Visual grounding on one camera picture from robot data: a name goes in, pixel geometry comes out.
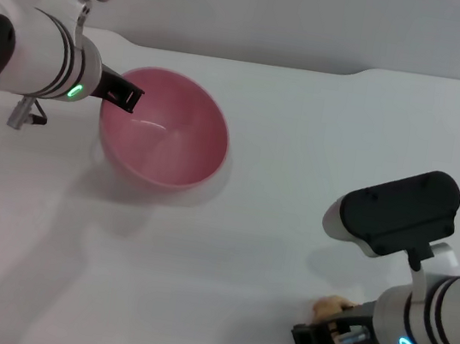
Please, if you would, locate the pink plastic bowl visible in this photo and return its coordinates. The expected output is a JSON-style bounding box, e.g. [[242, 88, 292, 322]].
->
[[89, 60, 239, 200]]

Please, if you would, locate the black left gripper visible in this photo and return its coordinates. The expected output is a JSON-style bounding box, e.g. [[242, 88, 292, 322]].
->
[[87, 62, 149, 116]]

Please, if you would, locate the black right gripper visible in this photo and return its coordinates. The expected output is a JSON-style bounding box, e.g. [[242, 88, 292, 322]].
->
[[290, 289, 380, 344]]

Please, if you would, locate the right wrist camera housing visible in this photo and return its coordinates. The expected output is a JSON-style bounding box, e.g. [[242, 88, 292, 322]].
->
[[313, 154, 460, 301]]

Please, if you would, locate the left arm cable with plug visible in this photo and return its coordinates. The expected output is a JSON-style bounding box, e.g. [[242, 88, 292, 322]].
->
[[5, 93, 51, 135]]

